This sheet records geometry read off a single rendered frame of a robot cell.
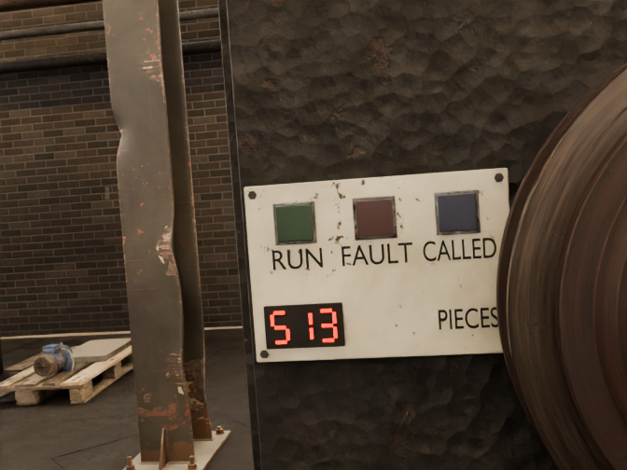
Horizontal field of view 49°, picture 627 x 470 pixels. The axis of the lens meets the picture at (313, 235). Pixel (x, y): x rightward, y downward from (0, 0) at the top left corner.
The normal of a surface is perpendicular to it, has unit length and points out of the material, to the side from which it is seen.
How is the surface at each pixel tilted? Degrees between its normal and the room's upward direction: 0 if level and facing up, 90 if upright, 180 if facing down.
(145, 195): 90
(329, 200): 90
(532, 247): 90
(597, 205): 90
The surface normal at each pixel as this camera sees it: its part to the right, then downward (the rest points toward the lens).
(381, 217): -0.13, 0.06
